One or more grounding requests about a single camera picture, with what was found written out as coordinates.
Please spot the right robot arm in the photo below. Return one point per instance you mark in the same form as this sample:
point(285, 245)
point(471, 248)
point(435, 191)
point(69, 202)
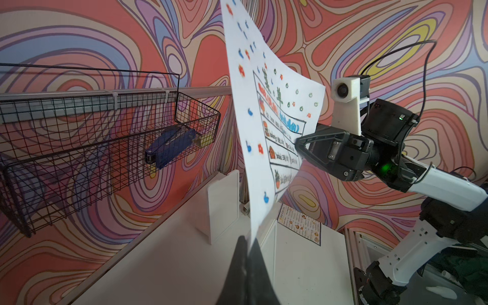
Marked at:
point(454, 209)

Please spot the black wire basket back wall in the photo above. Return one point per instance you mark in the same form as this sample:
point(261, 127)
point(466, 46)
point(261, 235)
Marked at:
point(62, 152)

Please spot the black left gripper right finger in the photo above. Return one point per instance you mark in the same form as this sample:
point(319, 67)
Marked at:
point(261, 290)

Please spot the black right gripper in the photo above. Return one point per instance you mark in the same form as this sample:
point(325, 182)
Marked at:
point(341, 154)

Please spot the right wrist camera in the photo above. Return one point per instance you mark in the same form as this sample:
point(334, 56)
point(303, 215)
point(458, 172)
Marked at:
point(348, 93)

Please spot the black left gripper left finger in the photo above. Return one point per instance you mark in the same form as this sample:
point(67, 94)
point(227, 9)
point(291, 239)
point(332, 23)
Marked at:
point(234, 290)

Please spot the hand-drawn colourful menu sheet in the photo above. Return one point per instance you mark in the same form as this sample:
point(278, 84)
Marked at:
point(274, 106)

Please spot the white board right panel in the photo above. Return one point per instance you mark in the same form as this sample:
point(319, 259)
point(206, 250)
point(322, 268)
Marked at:
point(218, 205)

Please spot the yellow item in basket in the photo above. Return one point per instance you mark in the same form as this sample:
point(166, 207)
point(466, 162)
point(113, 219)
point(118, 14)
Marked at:
point(204, 140)

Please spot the blue stapler in basket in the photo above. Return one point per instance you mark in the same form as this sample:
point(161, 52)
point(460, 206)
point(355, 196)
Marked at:
point(171, 142)

